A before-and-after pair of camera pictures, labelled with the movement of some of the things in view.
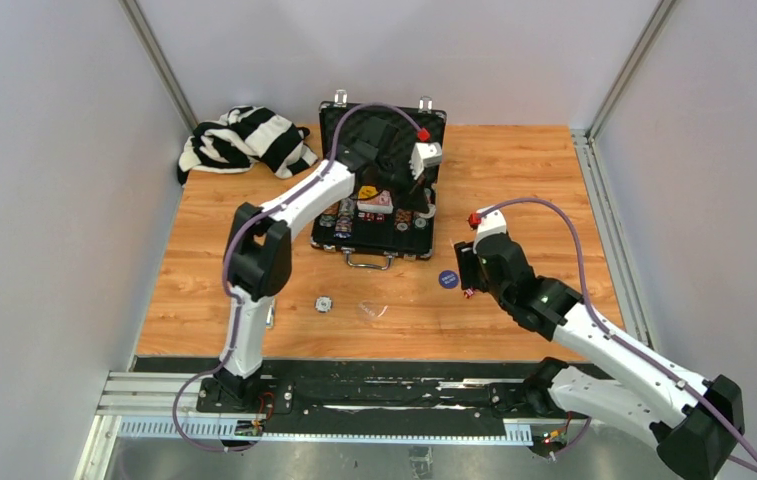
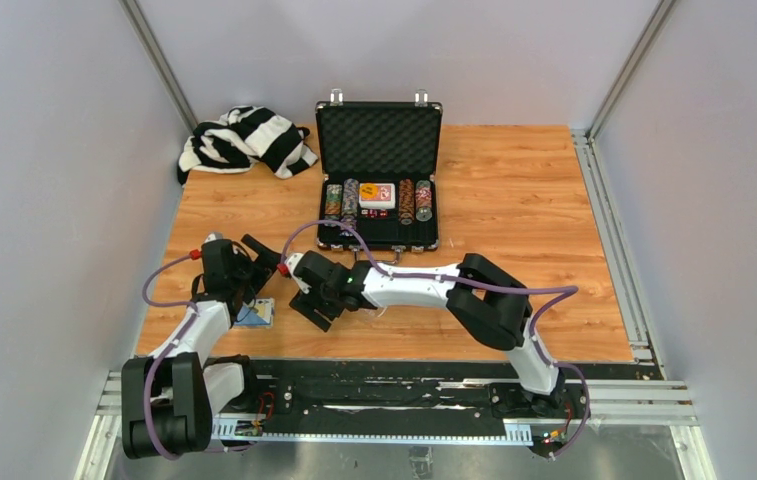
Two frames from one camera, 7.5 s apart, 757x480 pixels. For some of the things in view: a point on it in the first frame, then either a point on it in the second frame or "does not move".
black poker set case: (391, 215) does not move
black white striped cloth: (246, 136) does not move
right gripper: (468, 263) -> (311, 313)
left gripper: (415, 199) -> (268, 269)
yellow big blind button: (367, 191) does not move
